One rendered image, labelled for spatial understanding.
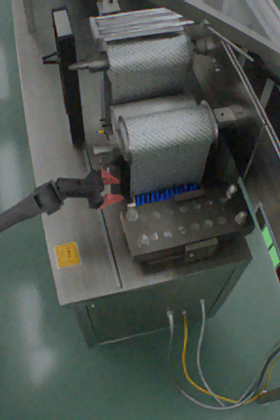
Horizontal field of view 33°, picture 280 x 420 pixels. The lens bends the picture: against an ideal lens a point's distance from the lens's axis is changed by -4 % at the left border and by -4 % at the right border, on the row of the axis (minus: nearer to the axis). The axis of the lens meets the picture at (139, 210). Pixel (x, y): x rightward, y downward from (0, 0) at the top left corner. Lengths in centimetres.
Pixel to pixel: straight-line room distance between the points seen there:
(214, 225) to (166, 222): 15
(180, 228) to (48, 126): 69
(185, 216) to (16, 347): 129
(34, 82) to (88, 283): 89
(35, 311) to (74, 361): 33
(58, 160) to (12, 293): 99
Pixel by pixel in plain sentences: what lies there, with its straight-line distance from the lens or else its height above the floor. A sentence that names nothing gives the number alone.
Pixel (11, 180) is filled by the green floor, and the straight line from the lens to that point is 285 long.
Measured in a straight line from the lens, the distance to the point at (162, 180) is 152.
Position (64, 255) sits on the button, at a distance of 159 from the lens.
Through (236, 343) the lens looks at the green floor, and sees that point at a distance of 250.
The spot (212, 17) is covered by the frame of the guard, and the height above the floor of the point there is 187.
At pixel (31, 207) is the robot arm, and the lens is 135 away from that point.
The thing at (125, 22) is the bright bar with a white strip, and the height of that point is 146.
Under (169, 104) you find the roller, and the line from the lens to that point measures 150.
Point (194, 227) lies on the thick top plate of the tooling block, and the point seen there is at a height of 102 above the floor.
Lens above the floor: 239
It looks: 63 degrees down
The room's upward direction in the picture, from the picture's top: 3 degrees clockwise
